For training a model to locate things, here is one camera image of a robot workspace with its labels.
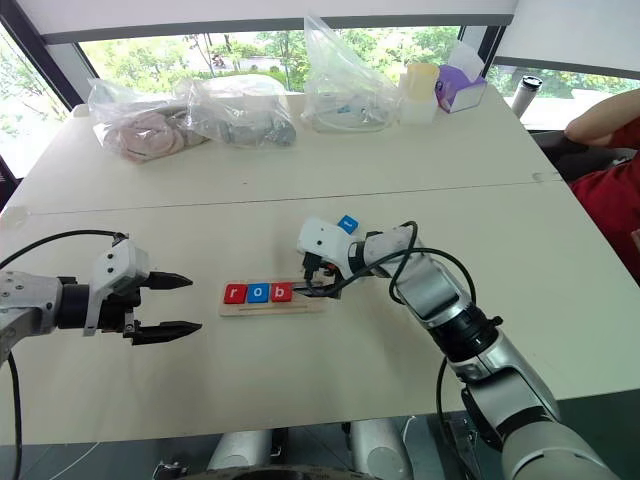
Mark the blue letter block o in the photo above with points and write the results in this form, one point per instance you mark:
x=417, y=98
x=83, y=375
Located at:
x=258, y=293

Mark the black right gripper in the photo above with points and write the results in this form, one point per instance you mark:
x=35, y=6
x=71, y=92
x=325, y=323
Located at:
x=315, y=265

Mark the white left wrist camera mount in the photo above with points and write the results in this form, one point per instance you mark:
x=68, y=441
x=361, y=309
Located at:
x=117, y=265

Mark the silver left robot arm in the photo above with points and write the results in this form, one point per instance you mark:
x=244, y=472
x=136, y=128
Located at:
x=30, y=300

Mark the white bottle with black lid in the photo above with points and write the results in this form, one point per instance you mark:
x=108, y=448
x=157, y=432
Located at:
x=525, y=97

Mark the plastic bag with pink items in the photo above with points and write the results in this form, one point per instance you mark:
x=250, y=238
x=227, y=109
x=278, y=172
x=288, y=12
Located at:
x=145, y=135

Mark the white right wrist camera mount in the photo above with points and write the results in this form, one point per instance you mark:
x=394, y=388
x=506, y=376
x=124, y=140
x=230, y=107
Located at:
x=320, y=240

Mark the black window frame post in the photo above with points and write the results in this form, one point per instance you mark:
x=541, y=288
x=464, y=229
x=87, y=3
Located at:
x=35, y=50
x=482, y=55

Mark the plastic bag with grey items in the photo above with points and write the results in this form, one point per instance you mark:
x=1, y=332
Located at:
x=245, y=120

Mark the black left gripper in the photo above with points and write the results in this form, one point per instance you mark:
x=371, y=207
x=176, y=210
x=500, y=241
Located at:
x=120, y=310

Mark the black chair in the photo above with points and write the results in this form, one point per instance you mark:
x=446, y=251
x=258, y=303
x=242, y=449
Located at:
x=575, y=155

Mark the wooden letter tray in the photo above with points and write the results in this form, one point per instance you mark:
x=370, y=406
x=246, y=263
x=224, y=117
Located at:
x=272, y=309

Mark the yellow plastic cup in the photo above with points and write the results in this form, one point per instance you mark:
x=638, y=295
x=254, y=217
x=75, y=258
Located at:
x=422, y=82

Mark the red letter block b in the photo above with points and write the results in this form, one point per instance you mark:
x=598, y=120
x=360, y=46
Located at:
x=281, y=292

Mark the white plastic container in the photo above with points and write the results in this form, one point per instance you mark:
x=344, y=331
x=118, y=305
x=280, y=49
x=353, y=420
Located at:
x=415, y=111

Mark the purple tissue box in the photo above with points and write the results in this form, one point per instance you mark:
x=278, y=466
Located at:
x=457, y=92

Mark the person's bare forearm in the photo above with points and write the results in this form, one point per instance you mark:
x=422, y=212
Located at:
x=600, y=120

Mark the red letter block r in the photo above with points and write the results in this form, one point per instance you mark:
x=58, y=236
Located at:
x=235, y=294

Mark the person's red shirt torso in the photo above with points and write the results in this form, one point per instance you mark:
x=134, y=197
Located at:
x=612, y=200

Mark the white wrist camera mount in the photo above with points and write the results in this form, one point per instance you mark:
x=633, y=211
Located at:
x=320, y=240
x=117, y=265

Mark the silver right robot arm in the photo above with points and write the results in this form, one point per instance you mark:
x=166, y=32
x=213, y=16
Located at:
x=435, y=290

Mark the blue letter block t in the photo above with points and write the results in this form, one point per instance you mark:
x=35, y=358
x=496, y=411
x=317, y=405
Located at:
x=348, y=224

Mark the silver robot leg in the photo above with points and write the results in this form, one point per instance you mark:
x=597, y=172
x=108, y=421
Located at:
x=240, y=450
x=380, y=445

